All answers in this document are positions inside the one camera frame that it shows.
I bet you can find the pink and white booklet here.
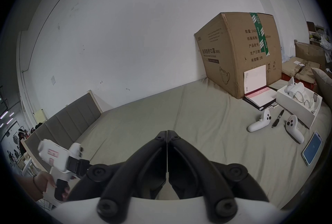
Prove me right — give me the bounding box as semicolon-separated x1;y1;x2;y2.
245;86;278;108

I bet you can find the white hand controller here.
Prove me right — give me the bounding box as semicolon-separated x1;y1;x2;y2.
247;109;272;133
284;115;305;144

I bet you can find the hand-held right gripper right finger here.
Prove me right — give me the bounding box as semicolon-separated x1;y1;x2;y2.
168;130;269;217

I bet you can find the person's left hand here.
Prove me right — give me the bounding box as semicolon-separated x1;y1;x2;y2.
33;171;70;202

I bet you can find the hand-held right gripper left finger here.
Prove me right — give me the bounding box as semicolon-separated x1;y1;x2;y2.
66;130;168;216

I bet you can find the bed with pale green sheet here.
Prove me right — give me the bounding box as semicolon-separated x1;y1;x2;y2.
25;76;332;211

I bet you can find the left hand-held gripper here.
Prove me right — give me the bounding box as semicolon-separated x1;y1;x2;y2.
37;139;90;202

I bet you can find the white card sheet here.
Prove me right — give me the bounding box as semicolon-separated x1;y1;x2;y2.
243;64;268;97

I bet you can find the person's left forearm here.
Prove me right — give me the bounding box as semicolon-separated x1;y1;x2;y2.
15;175;43;202

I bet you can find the pile of flattened cardboard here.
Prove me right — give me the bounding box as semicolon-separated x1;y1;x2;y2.
281;40;328;83

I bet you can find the black pen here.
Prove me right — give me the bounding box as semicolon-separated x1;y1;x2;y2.
271;109;285;129

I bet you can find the large brown cardboard carton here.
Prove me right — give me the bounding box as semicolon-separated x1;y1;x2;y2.
195;12;283;99

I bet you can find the open white box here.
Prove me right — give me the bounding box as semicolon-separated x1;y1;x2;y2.
276;76;323;129

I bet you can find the grey padded headboard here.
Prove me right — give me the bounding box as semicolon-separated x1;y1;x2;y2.
20;89;104;175

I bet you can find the black folder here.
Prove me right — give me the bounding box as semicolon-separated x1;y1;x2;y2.
242;85;279;111

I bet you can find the phone with blue screen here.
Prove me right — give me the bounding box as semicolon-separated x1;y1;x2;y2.
301;131;323;166

